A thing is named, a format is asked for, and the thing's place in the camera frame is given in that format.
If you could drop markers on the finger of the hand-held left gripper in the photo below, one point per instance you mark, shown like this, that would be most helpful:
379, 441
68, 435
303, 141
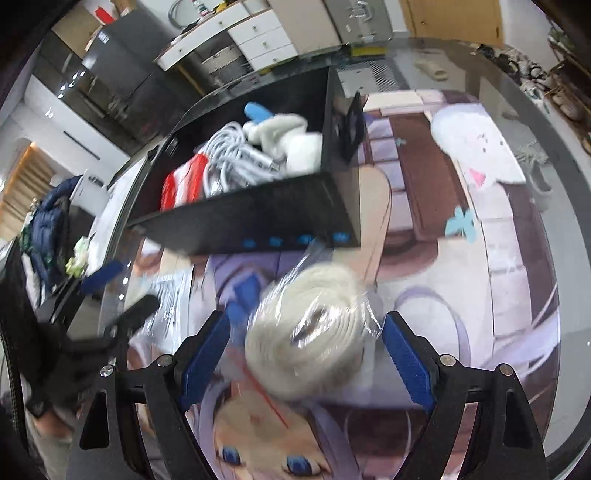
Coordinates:
102, 276
136, 311

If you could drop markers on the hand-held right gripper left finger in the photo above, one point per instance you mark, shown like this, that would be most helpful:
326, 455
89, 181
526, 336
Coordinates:
203, 362

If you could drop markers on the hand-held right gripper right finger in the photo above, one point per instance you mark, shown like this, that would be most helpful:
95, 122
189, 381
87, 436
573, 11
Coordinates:
408, 362

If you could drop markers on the red white packet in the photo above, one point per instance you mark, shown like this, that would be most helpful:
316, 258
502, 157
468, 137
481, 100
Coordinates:
182, 184

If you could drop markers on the black storage box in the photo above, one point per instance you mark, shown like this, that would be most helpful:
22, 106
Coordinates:
277, 212

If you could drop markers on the white charger with blue tip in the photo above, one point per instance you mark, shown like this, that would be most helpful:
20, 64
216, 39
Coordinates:
295, 143

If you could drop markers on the person's left hand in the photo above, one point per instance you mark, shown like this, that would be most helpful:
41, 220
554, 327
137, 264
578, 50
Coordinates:
46, 419

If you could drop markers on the green white crumpled item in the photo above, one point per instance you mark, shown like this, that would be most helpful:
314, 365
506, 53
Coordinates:
77, 259

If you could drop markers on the blue puffer jacket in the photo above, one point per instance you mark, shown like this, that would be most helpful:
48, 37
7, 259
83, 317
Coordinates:
48, 226

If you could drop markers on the printed cartoon table mat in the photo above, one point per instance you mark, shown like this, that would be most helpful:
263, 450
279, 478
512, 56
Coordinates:
438, 258

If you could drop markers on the dark grey fridge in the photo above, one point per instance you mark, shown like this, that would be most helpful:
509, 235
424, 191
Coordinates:
120, 64

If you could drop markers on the woven laundry basket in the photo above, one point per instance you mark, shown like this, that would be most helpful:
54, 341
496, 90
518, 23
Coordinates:
221, 64

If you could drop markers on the red bag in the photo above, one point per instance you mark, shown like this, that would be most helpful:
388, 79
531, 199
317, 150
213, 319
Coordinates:
104, 14

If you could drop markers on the white desk with drawers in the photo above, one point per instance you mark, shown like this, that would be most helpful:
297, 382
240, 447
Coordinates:
258, 32

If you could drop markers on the collection of sneakers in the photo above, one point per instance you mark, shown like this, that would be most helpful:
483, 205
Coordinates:
531, 69

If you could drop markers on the wooden shoe rack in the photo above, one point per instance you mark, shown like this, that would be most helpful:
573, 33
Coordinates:
570, 60

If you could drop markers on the silver suitcase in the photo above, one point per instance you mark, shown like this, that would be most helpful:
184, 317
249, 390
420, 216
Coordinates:
358, 18

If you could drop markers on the wooden door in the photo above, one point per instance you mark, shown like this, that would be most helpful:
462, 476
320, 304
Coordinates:
452, 16

